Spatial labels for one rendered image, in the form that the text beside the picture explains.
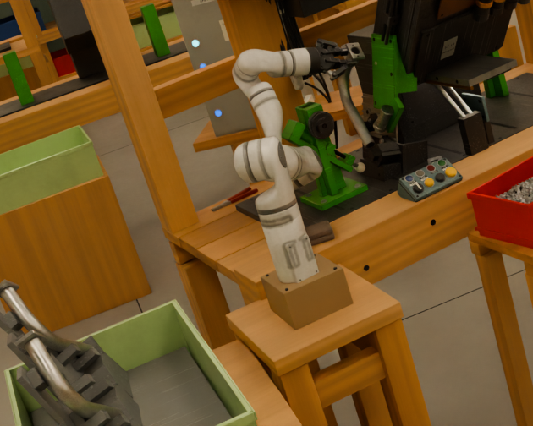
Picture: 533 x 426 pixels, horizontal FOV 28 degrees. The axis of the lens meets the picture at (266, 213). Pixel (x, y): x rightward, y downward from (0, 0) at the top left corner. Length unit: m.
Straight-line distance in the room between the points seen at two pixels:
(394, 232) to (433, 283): 1.64
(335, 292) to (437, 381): 1.35
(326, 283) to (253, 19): 1.01
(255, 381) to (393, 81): 0.98
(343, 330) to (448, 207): 0.60
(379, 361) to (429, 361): 1.40
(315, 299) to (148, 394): 0.42
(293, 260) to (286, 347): 0.19
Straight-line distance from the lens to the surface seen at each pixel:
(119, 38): 2.98
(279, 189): 2.32
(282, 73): 2.88
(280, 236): 2.36
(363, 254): 2.69
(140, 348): 2.49
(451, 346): 3.89
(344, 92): 3.04
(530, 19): 3.68
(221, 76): 3.19
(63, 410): 2.00
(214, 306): 3.23
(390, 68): 2.94
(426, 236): 2.78
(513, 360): 2.90
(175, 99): 3.15
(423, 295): 4.28
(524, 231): 2.59
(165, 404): 2.30
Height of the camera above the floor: 1.92
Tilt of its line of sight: 20 degrees down
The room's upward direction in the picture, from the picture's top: 18 degrees counter-clockwise
